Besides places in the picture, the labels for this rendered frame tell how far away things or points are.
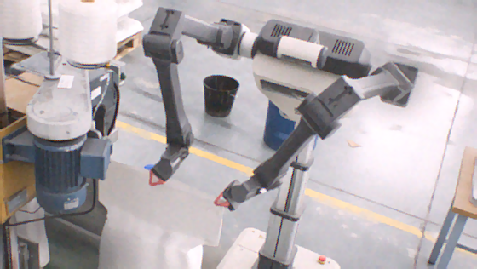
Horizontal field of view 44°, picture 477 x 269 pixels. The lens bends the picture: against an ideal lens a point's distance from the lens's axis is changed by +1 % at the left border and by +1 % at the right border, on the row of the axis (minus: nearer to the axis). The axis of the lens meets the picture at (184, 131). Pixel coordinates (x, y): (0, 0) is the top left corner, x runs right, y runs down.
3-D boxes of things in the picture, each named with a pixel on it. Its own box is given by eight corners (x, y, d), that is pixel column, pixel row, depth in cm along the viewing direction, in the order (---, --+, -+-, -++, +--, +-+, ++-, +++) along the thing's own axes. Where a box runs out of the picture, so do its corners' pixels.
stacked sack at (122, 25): (146, 33, 567) (146, 18, 559) (106, 54, 515) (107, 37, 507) (109, 23, 583) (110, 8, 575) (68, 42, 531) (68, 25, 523)
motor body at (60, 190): (96, 198, 182) (97, 130, 169) (66, 225, 170) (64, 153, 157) (57, 182, 187) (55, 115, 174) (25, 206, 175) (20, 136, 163)
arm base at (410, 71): (391, 61, 185) (378, 97, 186) (390, 57, 178) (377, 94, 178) (419, 69, 182) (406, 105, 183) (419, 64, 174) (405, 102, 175)
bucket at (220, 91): (241, 109, 474) (245, 81, 460) (226, 124, 450) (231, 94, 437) (209, 99, 484) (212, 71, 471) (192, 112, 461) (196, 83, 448)
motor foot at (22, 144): (55, 155, 174) (54, 130, 170) (28, 174, 165) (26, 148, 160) (31, 145, 177) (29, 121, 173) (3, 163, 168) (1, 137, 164)
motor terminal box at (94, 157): (111, 169, 177) (112, 137, 172) (105, 189, 168) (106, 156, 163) (84, 166, 177) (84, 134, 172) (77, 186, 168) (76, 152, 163)
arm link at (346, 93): (363, 102, 137) (336, 71, 139) (322, 137, 144) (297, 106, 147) (417, 84, 172) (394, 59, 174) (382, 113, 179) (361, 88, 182)
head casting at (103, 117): (117, 129, 222) (119, 59, 207) (77, 157, 203) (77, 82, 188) (54, 106, 233) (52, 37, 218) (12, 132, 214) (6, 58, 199)
